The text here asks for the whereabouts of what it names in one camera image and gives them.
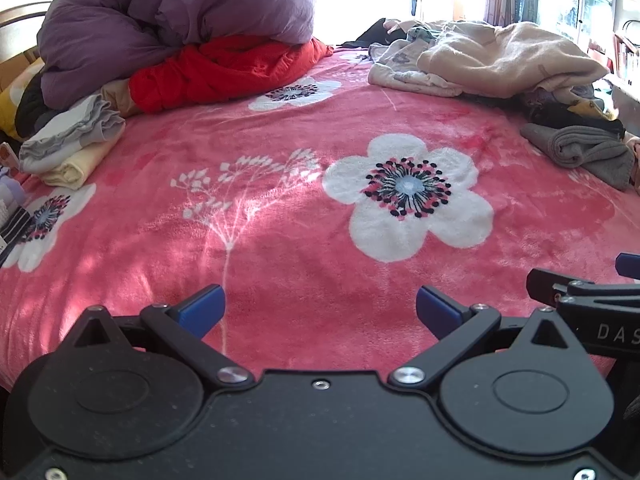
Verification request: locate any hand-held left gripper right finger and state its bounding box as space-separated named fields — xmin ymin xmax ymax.
xmin=389 ymin=285 xmax=573 ymax=388

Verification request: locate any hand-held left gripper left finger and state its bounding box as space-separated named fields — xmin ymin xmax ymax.
xmin=74 ymin=284 xmax=256 ymax=388

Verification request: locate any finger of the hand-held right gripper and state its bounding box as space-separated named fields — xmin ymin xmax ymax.
xmin=615 ymin=252 xmax=640 ymax=279
xmin=526 ymin=268 xmax=640 ymax=312

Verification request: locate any grey folded garment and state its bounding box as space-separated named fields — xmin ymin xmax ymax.
xmin=520 ymin=124 xmax=636 ymax=192

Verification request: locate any pink floral blanket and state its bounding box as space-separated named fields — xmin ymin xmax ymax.
xmin=0 ymin=42 xmax=640 ymax=396

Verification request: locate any dark patterned garment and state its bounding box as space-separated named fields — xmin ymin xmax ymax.
xmin=517 ymin=85 xmax=626 ymax=141

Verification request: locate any folded pale yellow cloth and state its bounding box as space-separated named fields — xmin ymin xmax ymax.
xmin=40 ymin=137 xmax=123 ymax=191

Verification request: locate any striped cloth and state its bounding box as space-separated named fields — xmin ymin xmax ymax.
xmin=0 ymin=205 xmax=33 ymax=266

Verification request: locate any row of books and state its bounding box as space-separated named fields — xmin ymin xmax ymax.
xmin=612 ymin=30 xmax=640 ymax=81

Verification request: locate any folded grey cloth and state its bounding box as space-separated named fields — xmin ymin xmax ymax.
xmin=19 ymin=94 xmax=126 ymax=175

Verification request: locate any lavender cloth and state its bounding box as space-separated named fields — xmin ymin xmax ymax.
xmin=0 ymin=167 xmax=26 ymax=221

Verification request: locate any tan cloth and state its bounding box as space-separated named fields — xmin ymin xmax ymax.
xmin=100 ymin=80 xmax=143 ymax=118

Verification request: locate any beige fleece garment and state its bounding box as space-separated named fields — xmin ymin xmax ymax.
xmin=417 ymin=20 xmax=613 ymax=103

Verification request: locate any red quilt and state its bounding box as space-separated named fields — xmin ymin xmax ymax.
xmin=129 ymin=35 xmax=335 ymax=113

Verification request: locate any white printed garment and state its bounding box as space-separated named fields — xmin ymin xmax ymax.
xmin=367 ymin=27 xmax=466 ymax=98

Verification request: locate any black cloth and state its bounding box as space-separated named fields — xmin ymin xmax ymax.
xmin=14 ymin=72 xmax=61 ymax=138

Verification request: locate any glass display cabinet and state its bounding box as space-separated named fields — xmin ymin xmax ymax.
xmin=542 ymin=0 xmax=618 ymax=48

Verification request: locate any teal patterned cloth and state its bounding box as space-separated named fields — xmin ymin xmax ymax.
xmin=406 ymin=26 xmax=443 ymax=43

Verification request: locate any yellow pillow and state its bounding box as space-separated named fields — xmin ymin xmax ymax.
xmin=0 ymin=57 xmax=46 ymax=141

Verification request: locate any black garment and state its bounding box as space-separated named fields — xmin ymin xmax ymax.
xmin=342 ymin=19 xmax=408 ymax=51

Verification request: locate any purple duvet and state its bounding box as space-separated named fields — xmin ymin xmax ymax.
xmin=37 ymin=0 xmax=318 ymax=111

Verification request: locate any wooden headboard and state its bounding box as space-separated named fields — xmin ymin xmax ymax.
xmin=0 ymin=2 xmax=53 ymax=68

